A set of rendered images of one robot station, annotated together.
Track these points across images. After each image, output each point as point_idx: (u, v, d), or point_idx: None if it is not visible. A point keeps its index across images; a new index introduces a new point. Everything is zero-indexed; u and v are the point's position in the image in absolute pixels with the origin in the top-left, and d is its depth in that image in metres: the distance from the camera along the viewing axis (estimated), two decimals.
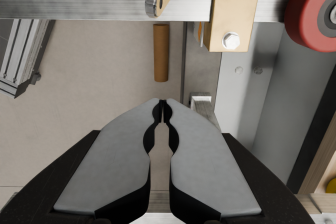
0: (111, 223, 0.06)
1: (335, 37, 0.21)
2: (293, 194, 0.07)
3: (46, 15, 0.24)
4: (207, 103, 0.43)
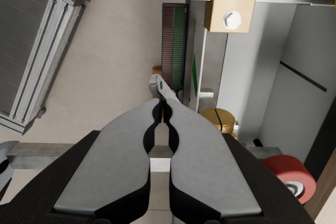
0: (111, 223, 0.06)
1: None
2: (293, 194, 0.07)
3: None
4: None
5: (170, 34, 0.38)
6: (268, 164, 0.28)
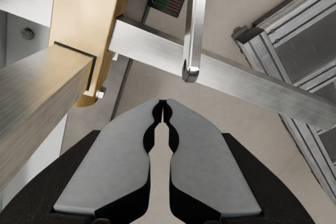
0: (111, 223, 0.06)
1: None
2: (293, 194, 0.07)
3: None
4: None
5: None
6: None
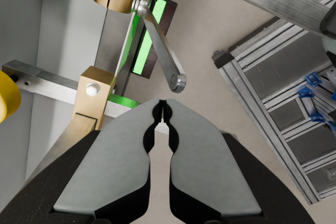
0: (111, 223, 0.06)
1: None
2: (293, 194, 0.07)
3: None
4: None
5: (150, 56, 0.44)
6: None
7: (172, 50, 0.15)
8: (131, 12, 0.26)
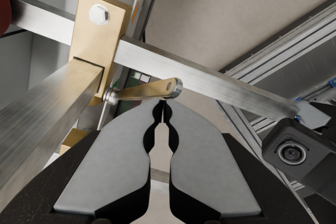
0: (111, 223, 0.06)
1: None
2: (293, 194, 0.07)
3: (239, 89, 0.27)
4: None
5: (131, 108, 0.47)
6: None
7: (158, 84, 0.16)
8: (103, 101, 0.28)
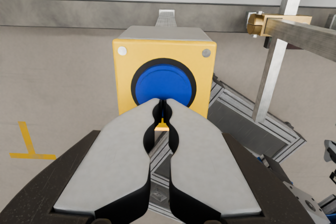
0: (111, 223, 0.06)
1: None
2: (293, 194, 0.07)
3: None
4: None
5: None
6: None
7: None
8: None
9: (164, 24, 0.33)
